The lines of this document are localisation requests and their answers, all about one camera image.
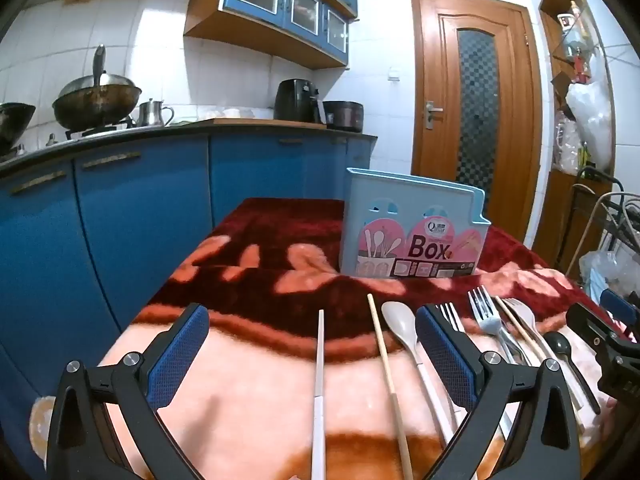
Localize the black spoon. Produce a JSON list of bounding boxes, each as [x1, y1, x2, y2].
[[543, 331, 602, 415]]

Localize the white chopstick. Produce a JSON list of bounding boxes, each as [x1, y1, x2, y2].
[[310, 309, 327, 480]]

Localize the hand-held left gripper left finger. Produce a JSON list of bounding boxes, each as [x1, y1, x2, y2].
[[46, 302, 210, 480]]

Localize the steel ladle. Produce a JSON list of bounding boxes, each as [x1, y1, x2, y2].
[[92, 44, 108, 86]]

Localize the steel fork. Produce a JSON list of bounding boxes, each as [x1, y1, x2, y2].
[[436, 302, 468, 335], [468, 285, 533, 366]]

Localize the white plastic bag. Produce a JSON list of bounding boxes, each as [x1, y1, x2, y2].
[[565, 80, 616, 171]]

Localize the gas stove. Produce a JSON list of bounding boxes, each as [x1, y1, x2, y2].
[[65, 119, 137, 142]]

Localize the black pan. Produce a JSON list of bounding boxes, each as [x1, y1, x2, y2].
[[0, 102, 37, 156]]

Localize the steel wok lid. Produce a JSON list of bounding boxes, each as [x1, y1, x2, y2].
[[59, 73, 142, 98]]

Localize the wooden door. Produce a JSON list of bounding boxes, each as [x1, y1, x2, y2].
[[410, 0, 543, 243]]

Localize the wooden shelf unit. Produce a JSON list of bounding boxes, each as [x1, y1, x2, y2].
[[532, 0, 621, 273]]

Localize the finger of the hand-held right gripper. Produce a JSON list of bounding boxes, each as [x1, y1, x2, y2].
[[600, 287, 640, 336], [566, 303, 640, 408]]

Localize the black wire rack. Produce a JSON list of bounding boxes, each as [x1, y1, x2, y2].
[[570, 165, 640, 281]]

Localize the blue lower kitchen cabinets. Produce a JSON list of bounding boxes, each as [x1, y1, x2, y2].
[[0, 125, 378, 411]]

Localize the dark rice cooker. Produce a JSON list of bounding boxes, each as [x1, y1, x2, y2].
[[322, 101, 364, 133]]

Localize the crumpled clear plastic bag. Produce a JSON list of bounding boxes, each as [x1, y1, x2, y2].
[[580, 250, 636, 306]]

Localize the black air fryer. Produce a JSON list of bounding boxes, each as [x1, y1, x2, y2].
[[274, 78, 326, 123]]

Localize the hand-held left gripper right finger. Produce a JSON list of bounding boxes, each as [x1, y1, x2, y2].
[[415, 302, 583, 480]]

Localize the blue glass-door wall cabinet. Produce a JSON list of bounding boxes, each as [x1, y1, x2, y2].
[[184, 0, 359, 70]]

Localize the red and pink printed blanket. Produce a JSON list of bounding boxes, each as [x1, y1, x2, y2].
[[27, 197, 640, 480]]

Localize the black wok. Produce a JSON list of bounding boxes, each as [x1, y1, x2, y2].
[[51, 85, 142, 131]]

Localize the wooden chopstick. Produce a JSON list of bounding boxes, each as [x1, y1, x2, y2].
[[494, 296, 551, 363], [367, 293, 415, 480]]

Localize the metal door handle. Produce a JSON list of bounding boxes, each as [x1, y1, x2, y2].
[[424, 101, 445, 131]]

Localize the light blue utensil box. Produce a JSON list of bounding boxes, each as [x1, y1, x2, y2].
[[339, 167, 492, 279]]

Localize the white cable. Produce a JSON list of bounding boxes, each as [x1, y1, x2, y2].
[[572, 182, 640, 261]]

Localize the steel kettle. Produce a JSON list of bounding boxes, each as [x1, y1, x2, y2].
[[137, 98, 175, 128]]

